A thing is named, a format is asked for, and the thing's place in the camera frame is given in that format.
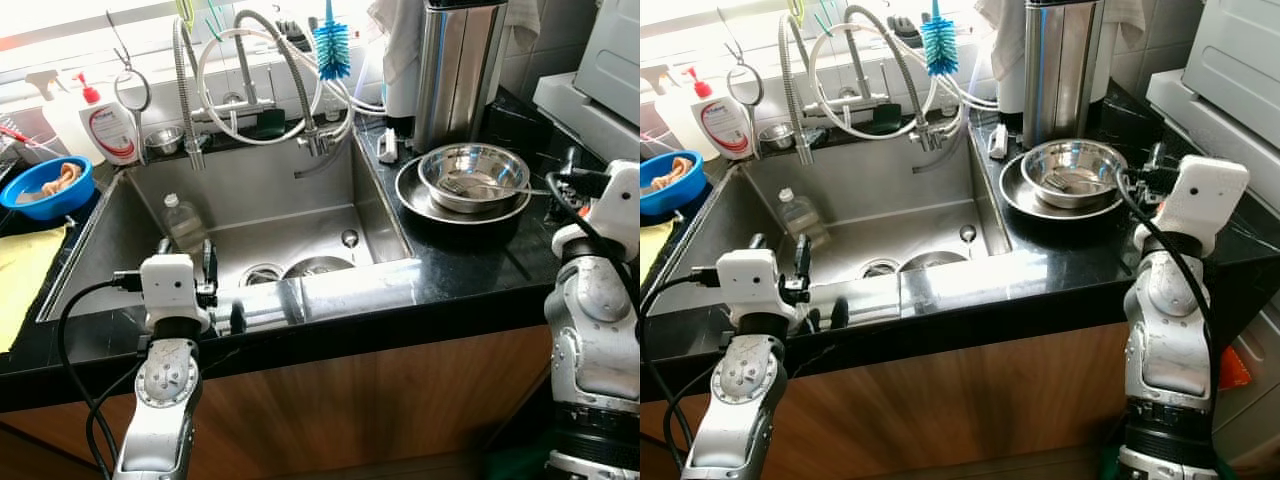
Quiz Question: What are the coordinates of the wide steel plate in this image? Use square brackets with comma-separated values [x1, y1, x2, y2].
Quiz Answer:
[998, 150, 1131, 221]
[395, 155, 533, 226]

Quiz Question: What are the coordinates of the clear plastic bottle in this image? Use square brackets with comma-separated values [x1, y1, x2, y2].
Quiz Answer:
[163, 193, 211, 256]
[778, 188, 826, 251]

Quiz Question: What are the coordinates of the blue plastic bowl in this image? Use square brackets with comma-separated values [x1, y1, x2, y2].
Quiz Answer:
[640, 150, 706, 219]
[0, 155, 98, 223]

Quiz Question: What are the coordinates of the deep steel bowl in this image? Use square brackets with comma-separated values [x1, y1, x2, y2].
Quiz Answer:
[1020, 138, 1128, 209]
[418, 143, 531, 214]

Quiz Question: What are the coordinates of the beige orange rag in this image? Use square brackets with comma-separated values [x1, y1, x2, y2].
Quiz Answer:
[15, 160, 86, 206]
[650, 155, 698, 196]

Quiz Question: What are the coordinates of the yellow cloth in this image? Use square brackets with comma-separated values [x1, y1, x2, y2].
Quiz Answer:
[640, 218, 679, 291]
[0, 222, 69, 353]

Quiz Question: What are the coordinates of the stainless steel sink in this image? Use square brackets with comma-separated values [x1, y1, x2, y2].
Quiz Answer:
[655, 130, 1011, 321]
[38, 130, 419, 336]

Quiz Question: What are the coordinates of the white spray bottle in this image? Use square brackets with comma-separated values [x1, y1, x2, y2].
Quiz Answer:
[640, 62, 716, 161]
[25, 68, 106, 166]

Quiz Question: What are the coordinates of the small steel cup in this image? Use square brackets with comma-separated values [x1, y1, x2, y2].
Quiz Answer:
[143, 125, 186, 156]
[755, 122, 798, 151]

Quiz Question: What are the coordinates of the white washing machine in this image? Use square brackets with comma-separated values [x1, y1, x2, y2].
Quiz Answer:
[1145, 0, 1280, 471]
[533, 0, 641, 166]

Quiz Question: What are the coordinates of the white soap pump bottle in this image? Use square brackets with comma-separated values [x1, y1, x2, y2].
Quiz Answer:
[683, 65, 753, 161]
[75, 70, 141, 166]

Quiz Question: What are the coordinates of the tall steel canister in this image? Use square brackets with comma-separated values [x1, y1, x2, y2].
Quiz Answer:
[413, 0, 506, 153]
[1022, 0, 1106, 149]

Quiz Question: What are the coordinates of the chrome faucet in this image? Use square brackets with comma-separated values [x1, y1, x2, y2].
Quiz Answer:
[205, 40, 301, 131]
[815, 35, 911, 126]

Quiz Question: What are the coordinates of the wooden cabinet front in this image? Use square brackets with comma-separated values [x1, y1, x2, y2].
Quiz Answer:
[640, 320, 1136, 480]
[0, 325, 561, 480]

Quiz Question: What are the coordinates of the orange plastic piece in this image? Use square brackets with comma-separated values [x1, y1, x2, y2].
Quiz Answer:
[1218, 345, 1253, 391]

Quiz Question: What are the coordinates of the blue bottle brush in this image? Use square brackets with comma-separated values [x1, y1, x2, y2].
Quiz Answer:
[313, 0, 353, 81]
[920, 0, 959, 78]

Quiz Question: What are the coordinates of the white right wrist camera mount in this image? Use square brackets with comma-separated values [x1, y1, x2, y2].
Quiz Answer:
[552, 160, 641, 263]
[1133, 153, 1251, 251]

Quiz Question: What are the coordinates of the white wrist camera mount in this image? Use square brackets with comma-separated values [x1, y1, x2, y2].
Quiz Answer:
[552, 160, 641, 263]
[717, 248, 783, 319]
[140, 254, 198, 321]
[1133, 153, 1251, 251]

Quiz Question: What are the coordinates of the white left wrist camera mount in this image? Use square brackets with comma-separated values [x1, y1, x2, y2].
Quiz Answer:
[140, 254, 198, 321]
[717, 248, 783, 319]

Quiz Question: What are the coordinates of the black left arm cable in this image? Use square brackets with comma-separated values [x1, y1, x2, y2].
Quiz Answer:
[640, 262, 723, 471]
[57, 268, 146, 476]

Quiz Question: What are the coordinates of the metal wire ring strainer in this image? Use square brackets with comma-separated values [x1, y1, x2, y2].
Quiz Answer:
[722, 8, 766, 161]
[105, 10, 153, 166]

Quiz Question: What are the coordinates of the chrome spring hose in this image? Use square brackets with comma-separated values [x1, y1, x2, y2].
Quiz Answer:
[778, 12, 816, 166]
[172, 15, 209, 171]

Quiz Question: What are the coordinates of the white looped hose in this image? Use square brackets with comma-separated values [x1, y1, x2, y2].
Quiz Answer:
[806, 25, 1001, 141]
[196, 28, 386, 146]

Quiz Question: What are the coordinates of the red handled utensil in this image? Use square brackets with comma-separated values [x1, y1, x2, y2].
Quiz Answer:
[0, 125, 51, 151]

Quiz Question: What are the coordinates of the grey braided faucet hose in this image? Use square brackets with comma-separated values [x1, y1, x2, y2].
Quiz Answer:
[845, 5, 946, 151]
[232, 8, 336, 156]

